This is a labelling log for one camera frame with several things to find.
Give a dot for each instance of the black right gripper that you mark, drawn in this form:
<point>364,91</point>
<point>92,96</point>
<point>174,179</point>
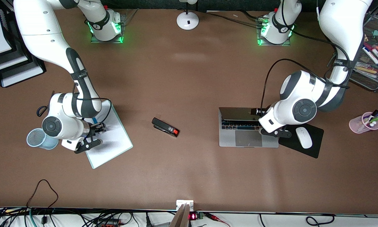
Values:
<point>96,128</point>

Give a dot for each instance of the silver laptop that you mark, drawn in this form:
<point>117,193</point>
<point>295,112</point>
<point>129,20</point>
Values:
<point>249,138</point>

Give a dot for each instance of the black marker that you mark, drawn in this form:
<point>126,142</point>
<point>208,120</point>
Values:
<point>374,113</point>

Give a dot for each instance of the white marker with blue cap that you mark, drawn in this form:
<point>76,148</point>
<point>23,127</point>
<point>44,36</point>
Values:
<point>371,56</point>

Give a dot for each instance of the white computer mouse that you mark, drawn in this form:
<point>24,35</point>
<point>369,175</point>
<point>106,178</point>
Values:
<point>304,137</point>

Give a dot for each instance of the pale green clipboard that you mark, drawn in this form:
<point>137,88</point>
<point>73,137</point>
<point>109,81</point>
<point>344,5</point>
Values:
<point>113,148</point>

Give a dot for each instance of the black mouse pad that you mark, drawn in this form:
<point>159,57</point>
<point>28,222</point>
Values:
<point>315,138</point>

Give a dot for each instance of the blue mesh pen cup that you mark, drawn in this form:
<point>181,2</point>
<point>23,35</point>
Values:
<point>37,140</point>

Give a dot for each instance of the black scissors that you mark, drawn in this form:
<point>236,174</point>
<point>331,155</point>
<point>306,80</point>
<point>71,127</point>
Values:
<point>38,111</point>

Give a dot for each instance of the black stapler with red end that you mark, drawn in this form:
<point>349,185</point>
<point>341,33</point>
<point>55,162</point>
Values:
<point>163,126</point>

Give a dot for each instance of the pink mesh pen cup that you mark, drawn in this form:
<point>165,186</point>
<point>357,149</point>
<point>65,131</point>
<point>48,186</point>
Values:
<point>356,126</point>

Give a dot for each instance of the black stacked letter tray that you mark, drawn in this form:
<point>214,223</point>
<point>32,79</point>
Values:
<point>34,67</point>

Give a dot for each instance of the metal mesh desk organizer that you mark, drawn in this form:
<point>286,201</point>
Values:
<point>365,78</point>

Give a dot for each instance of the white round lamp base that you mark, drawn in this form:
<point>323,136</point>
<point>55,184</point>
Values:
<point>187,22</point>

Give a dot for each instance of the small module with red display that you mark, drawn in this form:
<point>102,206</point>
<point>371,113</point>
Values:
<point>193,216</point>

